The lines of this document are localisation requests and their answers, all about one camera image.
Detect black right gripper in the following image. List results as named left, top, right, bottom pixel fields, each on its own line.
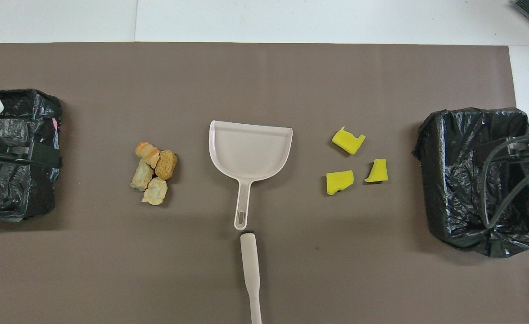
left=474, top=133, right=529, bottom=165

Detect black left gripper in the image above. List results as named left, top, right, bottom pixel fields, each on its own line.
left=0, top=142, right=62, bottom=169

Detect pale bread piece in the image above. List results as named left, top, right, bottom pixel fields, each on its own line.
left=130, top=158, right=154, bottom=191

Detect orange striped bread piece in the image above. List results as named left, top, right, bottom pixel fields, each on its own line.
left=136, top=141, right=161, bottom=168

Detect pale yellow bread chunk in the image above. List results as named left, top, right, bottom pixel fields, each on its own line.
left=141, top=177, right=168, bottom=206

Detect yellow sponge piece notched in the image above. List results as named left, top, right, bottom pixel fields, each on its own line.
left=364, top=158, right=389, bottom=183

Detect brown oval bread piece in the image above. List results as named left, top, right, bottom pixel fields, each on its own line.
left=155, top=150, right=178, bottom=180

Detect yellow sponge piece large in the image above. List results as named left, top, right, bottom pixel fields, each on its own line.
left=332, top=126, right=366, bottom=155

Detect yellow sponge piece blocky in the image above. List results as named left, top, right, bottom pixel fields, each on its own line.
left=326, top=170, right=355, bottom=196

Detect beige plastic dustpan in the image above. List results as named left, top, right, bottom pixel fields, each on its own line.
left=208, top=120, right=293, bottom=231

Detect beige hand brush black bristles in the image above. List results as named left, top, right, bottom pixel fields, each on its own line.
left=240, top=230, right=263, bottom=324

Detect black bag bin pink spot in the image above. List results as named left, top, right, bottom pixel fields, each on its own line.
left=0, top=89, right=63, bottom=222

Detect black bag lined bin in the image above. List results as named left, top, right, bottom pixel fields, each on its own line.
left=412, top=107, right=529, bottom=258

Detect brown table mat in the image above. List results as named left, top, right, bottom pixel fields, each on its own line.
left=0, top=42, right=529, bottom=324

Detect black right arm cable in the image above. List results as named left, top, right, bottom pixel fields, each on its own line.
left=479, top=135, right=529, bottom=230

